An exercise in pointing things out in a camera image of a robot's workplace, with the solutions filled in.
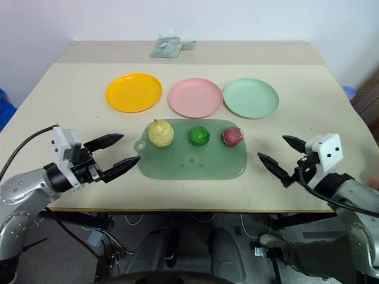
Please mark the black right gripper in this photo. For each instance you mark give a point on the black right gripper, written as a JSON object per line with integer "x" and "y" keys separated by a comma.
{"x": 306, "y": 165}

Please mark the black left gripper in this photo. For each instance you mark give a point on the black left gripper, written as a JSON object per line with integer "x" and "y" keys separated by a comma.
{"x": 86, "y": 167}

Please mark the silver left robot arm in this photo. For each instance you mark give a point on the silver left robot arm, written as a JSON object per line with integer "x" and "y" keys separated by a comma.
{"x": 20, "y": 189}

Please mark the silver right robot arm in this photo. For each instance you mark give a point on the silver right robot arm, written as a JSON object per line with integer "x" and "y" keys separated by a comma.
{"x": 352, "y": 192}

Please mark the yellow toy vegetable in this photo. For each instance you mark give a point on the yellow toy vegetable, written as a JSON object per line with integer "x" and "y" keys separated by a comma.
{"x": 160, "y": 133}

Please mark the red toy vegetable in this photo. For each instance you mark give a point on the red toy vegetable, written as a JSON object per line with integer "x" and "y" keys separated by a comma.
{"x": 232, "y": 136}

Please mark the yellow plate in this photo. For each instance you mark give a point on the yellow plate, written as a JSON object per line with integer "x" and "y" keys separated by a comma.
{"x": 134, "y": 93}

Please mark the green plate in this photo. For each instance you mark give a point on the green plate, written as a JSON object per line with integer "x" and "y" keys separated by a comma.
{"x": 250, "y": 98}

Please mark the green toy vegetable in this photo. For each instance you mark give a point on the green toy vegetable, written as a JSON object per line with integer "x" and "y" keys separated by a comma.
{"x": 199, "y": 135}

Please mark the pink plate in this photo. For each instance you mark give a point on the pink plate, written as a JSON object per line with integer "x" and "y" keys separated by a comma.
{"x": 195, "y": 98}

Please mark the green translucent cutting board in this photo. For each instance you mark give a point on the green translucent cutting board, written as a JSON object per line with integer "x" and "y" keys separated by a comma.
{"x": 192, "y": 159}

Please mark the person's leg with white shoe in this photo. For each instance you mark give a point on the person's leg with white shoe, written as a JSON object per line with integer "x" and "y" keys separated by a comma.
{"x": 308, "y": 254}

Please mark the dark grey left robot foot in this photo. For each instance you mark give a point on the dark grey left robot foot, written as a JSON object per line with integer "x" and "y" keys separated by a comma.
{"x": 148, "y": 254}

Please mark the dark grey robot foot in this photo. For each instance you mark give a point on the dark grey robot foot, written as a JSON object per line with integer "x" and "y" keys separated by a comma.
{"x": 148, "y": 254}
{"x": 226, "y": 254}

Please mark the dark grey right robot foot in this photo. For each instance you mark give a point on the dark grey right robot foot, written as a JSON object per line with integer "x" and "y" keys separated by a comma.
{"x": 226, "y": 254}

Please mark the blue crate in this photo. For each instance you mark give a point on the blue crate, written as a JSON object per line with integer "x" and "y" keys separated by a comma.
{"x": 5, "y": 108}

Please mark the clear bag of green items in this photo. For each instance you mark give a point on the clear bag of green items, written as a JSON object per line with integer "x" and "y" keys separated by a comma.
{"x": 167, "y": 46}

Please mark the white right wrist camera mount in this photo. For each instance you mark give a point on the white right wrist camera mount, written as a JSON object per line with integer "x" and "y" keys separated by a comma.
{"x": 327, "y": 152}

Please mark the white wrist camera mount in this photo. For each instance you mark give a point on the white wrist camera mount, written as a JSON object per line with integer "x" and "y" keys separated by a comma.
{"x": 63, "y": 143}
{"x": 327, "y": 152}

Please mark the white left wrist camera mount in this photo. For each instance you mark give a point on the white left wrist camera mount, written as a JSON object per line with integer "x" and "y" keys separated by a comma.
{"x": 63, "y": 143}

